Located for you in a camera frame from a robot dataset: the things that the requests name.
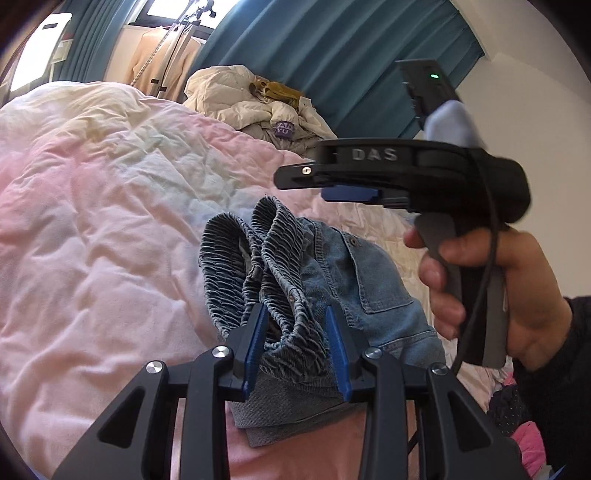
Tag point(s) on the wide blue curtain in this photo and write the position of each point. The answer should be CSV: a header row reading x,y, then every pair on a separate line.
x,y
346,60

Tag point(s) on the person's right forearm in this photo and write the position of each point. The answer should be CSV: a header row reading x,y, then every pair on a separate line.
x,y
563,392

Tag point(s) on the person's right hand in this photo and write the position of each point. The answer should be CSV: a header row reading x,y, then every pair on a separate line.
x,y
535,300

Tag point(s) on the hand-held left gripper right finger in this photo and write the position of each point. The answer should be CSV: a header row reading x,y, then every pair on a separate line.
x,y
336,355

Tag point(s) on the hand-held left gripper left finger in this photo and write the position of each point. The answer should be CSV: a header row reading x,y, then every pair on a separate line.
x,y
254,350

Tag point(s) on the pile of crumpled clothes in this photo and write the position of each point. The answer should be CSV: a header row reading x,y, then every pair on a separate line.
x,y
221,92

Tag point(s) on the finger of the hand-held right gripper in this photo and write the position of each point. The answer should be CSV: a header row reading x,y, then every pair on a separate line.
x,y
295,177
351,193

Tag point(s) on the silver tripod stand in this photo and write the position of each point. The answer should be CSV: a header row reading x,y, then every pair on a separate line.
x,y
205,8

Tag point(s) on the window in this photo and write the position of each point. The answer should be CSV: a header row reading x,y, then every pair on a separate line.
x,y
154,7

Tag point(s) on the dark dotted cloth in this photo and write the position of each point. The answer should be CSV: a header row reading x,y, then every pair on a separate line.
x,y
508,410

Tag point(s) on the pastel duvet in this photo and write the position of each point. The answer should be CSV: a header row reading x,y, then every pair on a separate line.
x,y
115,207

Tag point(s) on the beige hanging garment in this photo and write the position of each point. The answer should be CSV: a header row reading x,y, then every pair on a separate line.
x,y
147,55

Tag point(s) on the white chair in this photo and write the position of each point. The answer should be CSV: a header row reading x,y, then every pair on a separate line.
x,y
39,50

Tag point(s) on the pink cloth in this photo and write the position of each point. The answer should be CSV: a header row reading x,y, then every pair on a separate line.
x,y
526,445

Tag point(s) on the grey garment purple patch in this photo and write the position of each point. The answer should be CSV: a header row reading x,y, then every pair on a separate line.
x,y
284,129

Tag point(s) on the blue denim jeans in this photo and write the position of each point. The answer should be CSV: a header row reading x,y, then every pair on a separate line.
x,y
369,286

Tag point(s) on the mustard yellow garment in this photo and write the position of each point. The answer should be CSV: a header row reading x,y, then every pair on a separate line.
x,y
281,92

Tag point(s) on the narrow blue curtain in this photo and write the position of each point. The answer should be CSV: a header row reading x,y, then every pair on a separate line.
x,y
92,41

